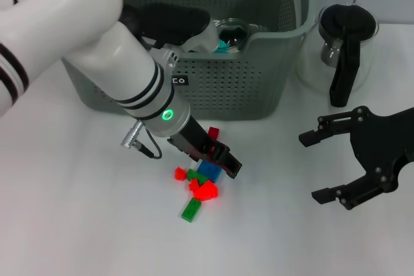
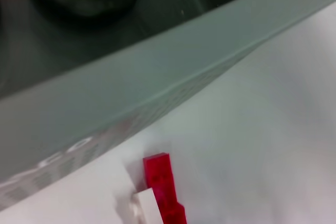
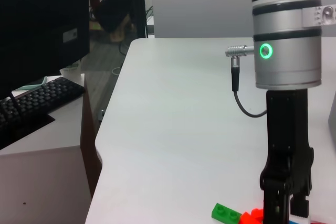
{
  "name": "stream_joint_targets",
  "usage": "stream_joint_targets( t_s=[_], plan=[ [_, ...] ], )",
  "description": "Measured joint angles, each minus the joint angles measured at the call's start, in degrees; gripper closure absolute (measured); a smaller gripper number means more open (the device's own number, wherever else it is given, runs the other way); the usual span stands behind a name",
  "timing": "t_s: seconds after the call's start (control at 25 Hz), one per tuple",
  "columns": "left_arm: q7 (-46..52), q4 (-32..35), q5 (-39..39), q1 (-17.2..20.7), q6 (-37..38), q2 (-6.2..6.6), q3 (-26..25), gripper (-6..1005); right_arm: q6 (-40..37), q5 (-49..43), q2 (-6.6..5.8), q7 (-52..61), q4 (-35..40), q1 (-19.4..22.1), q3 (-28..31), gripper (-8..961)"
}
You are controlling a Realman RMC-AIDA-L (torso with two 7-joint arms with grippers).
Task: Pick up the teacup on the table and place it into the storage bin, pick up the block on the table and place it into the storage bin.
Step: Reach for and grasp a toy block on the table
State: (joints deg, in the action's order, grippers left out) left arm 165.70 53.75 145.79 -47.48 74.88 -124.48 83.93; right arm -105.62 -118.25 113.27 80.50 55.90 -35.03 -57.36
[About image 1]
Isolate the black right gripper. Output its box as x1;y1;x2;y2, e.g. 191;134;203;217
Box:
298;105;414;211

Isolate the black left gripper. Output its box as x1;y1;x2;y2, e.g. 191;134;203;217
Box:
166;115;244;180

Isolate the blue toy brick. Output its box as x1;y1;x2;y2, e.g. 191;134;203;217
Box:
196;160;223;184

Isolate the large red toy brick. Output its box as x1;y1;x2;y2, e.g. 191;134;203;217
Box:
193;181;219;201

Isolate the glass jar with teal bricks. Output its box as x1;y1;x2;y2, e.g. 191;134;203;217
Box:
213;17;252;54

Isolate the grey-green perforated storage bin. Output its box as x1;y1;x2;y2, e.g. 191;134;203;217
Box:
61;0;318;121

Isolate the dark green toy brick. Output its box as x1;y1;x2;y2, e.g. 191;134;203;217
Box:
186;169;210;185

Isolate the flat green toy brick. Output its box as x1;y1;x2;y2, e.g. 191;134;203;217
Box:
180;198;203;223

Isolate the left arm cable with plug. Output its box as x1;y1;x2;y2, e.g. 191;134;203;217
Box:
120;120;163;160

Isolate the glass carafe with black handle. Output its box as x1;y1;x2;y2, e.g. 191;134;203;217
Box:
294;2;380;108

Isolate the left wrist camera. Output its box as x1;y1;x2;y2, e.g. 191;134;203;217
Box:
121;3;221;54

